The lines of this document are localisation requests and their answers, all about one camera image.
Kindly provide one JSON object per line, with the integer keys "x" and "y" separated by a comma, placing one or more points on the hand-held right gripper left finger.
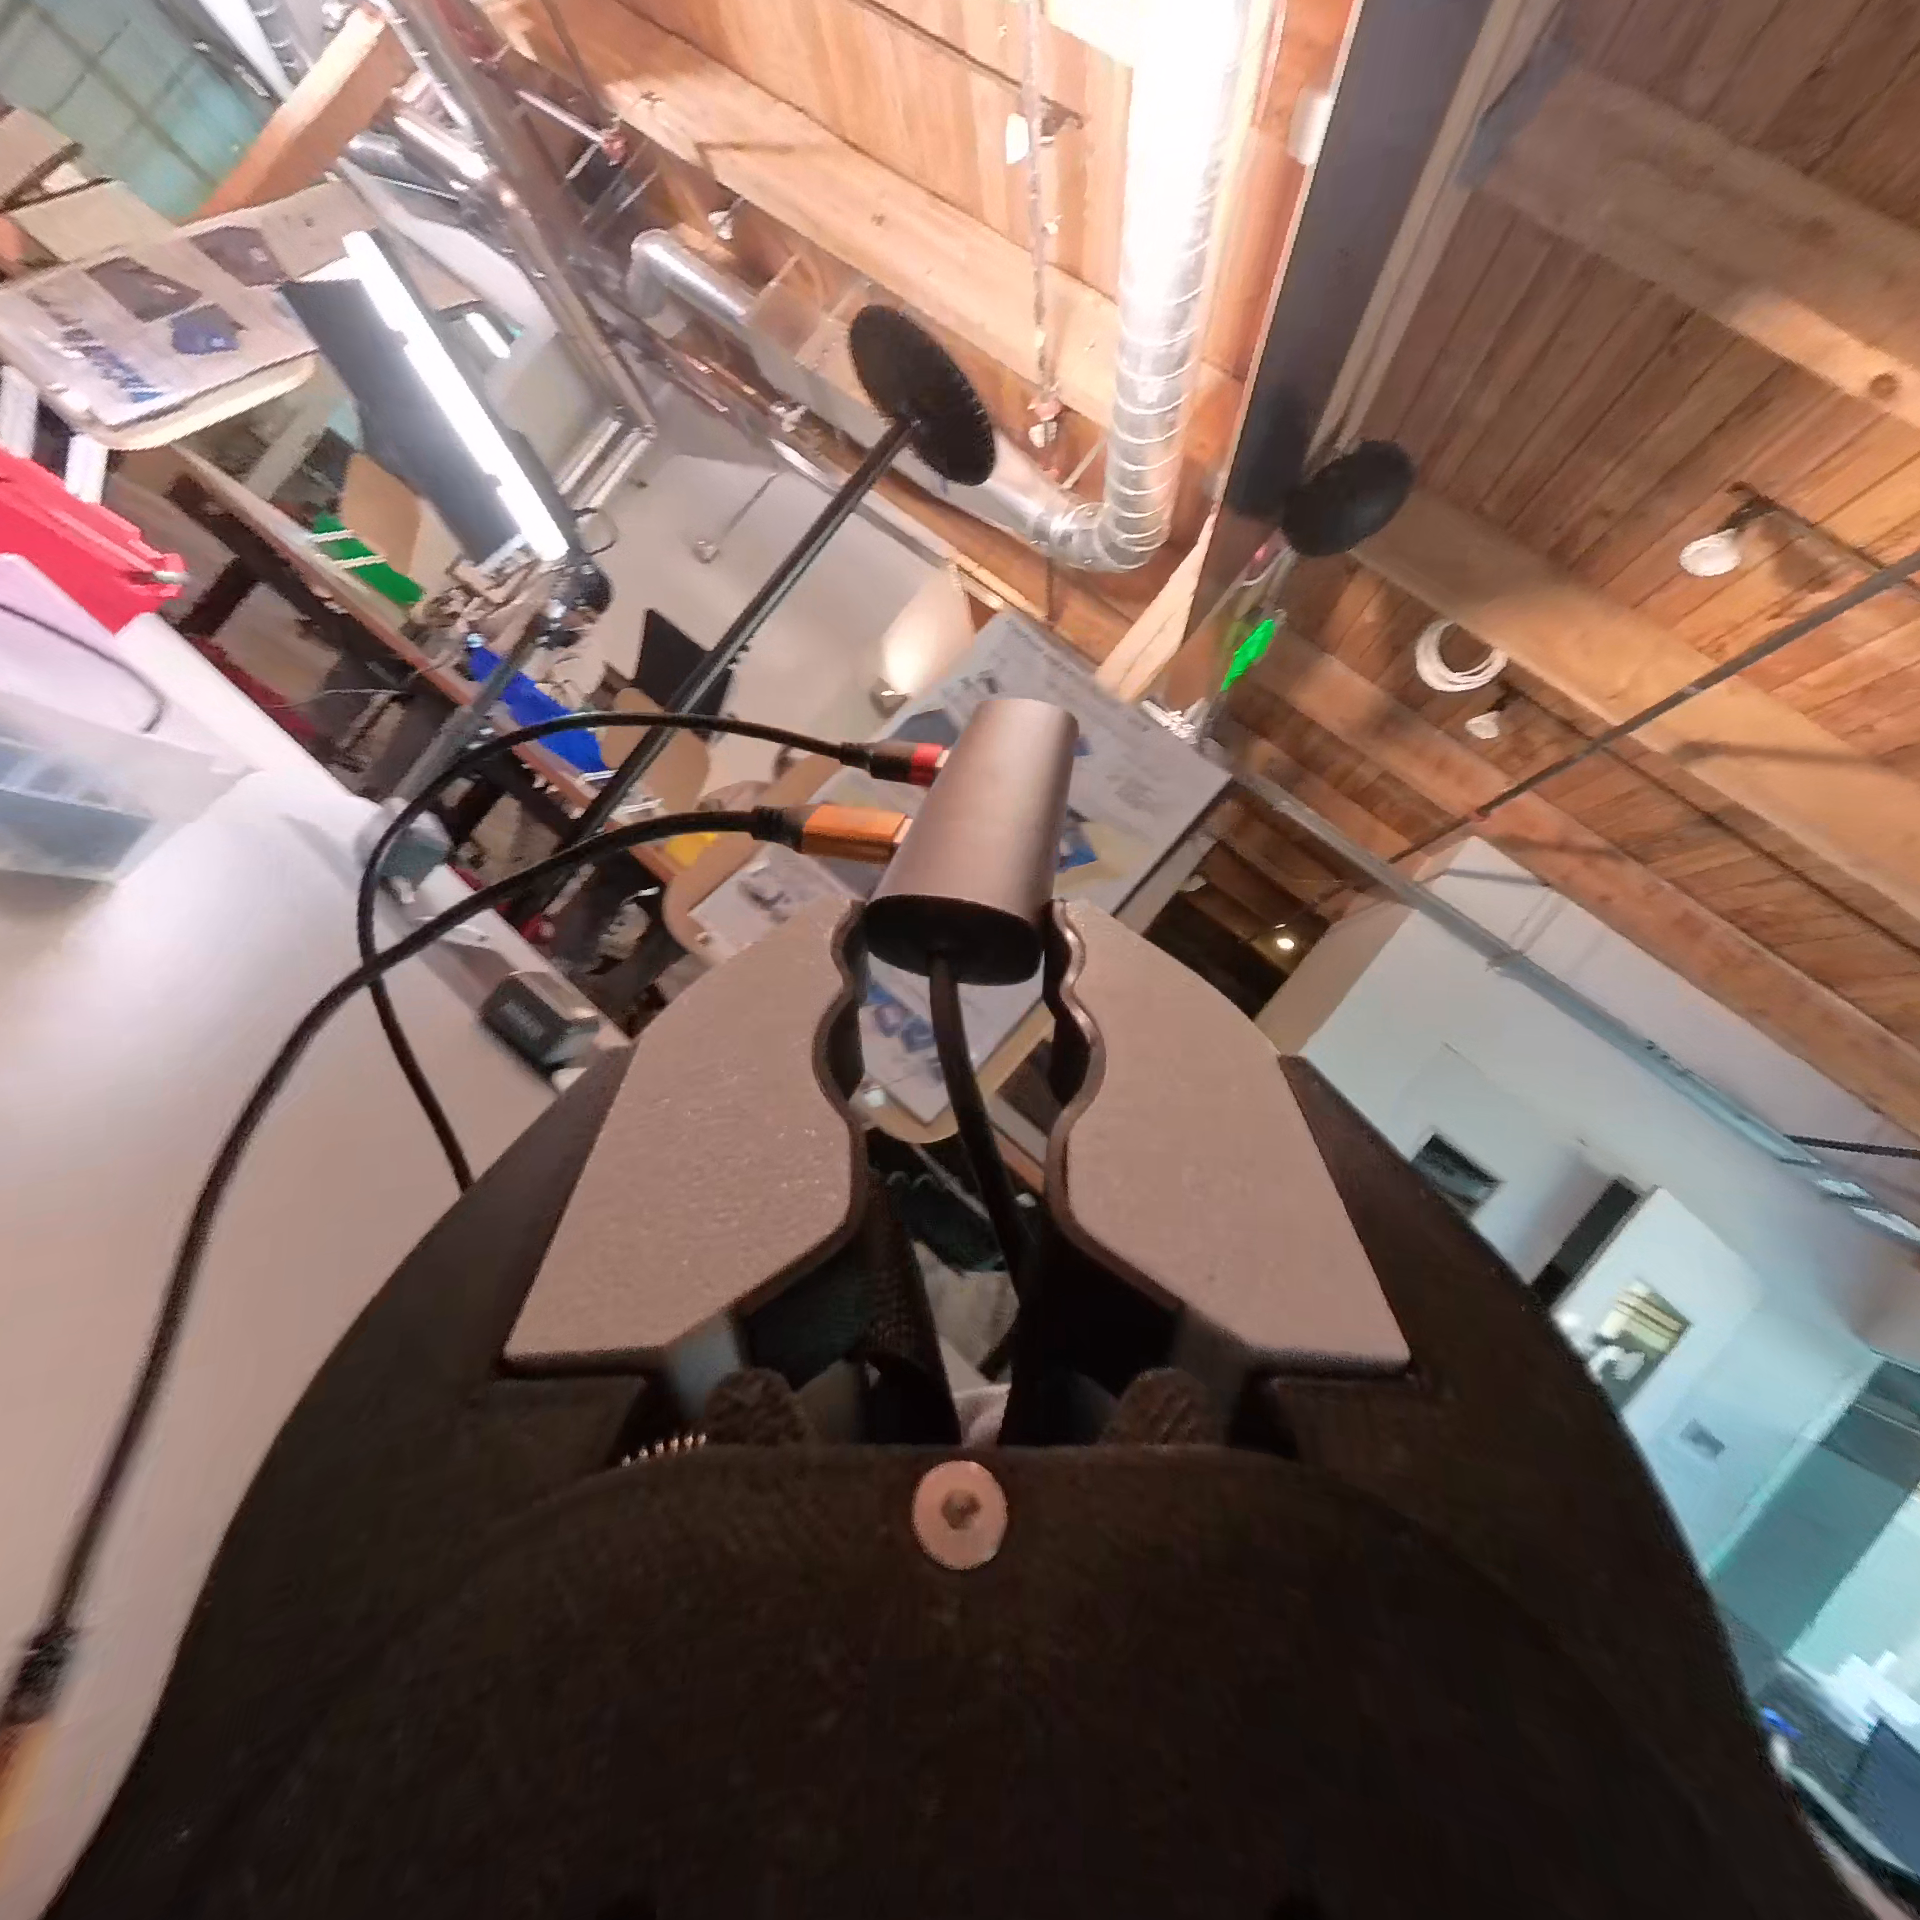
{"x": 704, "y": 1172}

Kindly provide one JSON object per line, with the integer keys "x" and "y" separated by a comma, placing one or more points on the blue plastic bin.
{"x": 517, "y": 698}

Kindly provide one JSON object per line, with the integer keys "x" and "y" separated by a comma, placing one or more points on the studio light panel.
{"x": 405, "y": 406}

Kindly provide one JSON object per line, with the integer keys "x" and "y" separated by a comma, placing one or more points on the small grey charger cube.
{"x": 412, "y": 849}

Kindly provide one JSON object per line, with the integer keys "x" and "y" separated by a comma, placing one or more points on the clear plastic bin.
{"x": 91, "y": 781}

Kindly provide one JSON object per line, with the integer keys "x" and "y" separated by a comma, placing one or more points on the ceiling spot lamp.
{"x": 1713, "y": 552}

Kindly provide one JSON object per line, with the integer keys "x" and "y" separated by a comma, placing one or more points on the large instruction sheet board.
{"x": 1142, "y": 781}

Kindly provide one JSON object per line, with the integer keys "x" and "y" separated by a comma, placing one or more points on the green exit sign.
{"x": 1249, "y": 648}

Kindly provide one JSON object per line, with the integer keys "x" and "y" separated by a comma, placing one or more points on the small instruction sheet board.
{"x": 149, "y": 317}

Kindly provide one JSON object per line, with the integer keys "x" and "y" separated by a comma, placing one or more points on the silver ventilation duct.
{"x": 1163, "y": 376}

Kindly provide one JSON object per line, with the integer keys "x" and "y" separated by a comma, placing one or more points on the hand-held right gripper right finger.
{"x": 1215, "y": 1200}

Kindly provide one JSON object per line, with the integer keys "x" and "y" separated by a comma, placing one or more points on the small green plastic bin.
{"x": 369, "y": 558}

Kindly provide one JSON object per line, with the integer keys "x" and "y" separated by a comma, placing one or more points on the red plastic bin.
{"x": 60, "y": 525}

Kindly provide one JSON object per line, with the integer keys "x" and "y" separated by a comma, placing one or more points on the black charger block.
{"x": 539, "y": 1021}

